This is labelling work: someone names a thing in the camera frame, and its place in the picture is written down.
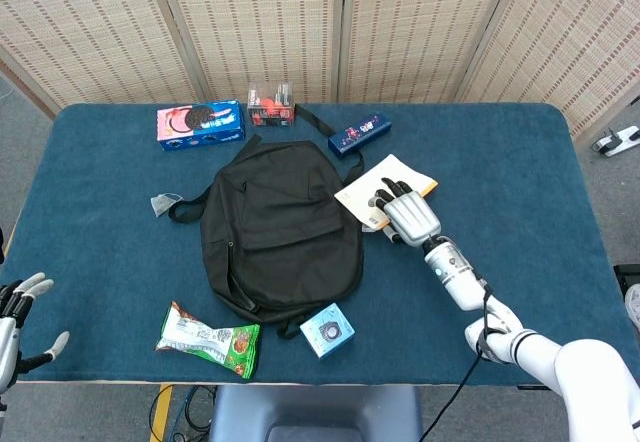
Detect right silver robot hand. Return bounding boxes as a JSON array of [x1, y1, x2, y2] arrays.
[[367, 176, 444, 249]]

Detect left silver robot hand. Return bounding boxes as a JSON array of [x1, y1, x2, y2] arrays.
[[0, 271, 71, 398]]

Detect white book yellow spine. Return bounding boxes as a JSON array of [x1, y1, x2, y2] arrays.
[[333, 153, 440, 232]]

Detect black backpack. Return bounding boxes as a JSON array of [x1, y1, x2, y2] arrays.
[[167, 103, 366, 341]]

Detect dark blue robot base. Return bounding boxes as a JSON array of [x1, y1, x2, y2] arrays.
[[207, 385, 425, 442]]

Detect long dark blue box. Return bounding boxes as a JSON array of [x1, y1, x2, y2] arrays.
[[327, 112, 393, 162]]

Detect blue table cloth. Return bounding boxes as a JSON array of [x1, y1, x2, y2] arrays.
[[4, 102, 632, 387]]

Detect light blue cube box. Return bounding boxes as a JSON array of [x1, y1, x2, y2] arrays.
[[299, 302, 357, 361]]

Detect yellow floor tape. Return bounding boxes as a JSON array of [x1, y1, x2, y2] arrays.
[[149, 384, 175, 442]]

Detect clear box with red items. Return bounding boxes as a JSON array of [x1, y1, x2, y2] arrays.
[[246, 81, 297, 128]]

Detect grey fabric tag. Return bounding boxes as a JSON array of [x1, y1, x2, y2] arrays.
[[148, 192, 184, 218]]

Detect green snack bag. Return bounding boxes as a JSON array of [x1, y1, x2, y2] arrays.
[[154, 301, 262, 381]]

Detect white power strip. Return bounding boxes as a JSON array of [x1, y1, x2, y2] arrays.
[[592, 125, 640, 157]]

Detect black floor box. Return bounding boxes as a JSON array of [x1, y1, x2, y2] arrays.
[[613, 263, 640, 291]]

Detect blue cookie box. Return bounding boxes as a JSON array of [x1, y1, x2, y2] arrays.
[[156, 99, 247, 153]]

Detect white shoe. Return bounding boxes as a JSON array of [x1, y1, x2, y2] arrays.
[[624, 284, 640, 333]]

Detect bamboo folding screen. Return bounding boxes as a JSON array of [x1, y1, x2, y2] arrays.
[[0, 0, 640, 138]]

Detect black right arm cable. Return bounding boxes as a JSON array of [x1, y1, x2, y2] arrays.
[[414, 276, 496, 442]]

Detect black floor cables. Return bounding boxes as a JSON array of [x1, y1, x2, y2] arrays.
[[167, 385, 219, 442]]

